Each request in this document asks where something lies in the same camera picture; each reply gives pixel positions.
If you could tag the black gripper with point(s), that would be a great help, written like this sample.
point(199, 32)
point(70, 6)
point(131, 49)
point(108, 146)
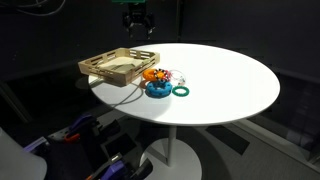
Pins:
point(138, 18)

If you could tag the wooden slatted crate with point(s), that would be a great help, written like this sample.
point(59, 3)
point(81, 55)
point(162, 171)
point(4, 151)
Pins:
point(115, 65)

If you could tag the black equipment stand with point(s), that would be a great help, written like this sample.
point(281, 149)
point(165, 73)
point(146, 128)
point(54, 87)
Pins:
point(100, 146)

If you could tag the orange clip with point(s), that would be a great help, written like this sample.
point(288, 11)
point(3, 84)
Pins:
point(71, 137)

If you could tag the purple clamp with silver tip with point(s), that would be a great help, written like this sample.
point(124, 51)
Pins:
point(115, 168)

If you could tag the purple bar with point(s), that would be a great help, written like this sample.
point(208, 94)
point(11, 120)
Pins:
point(34, 144)

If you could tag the white rounded object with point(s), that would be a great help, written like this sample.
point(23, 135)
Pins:
point(16, 160)

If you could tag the white table pedestal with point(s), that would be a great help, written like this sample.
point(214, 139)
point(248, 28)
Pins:
point(171, 146)

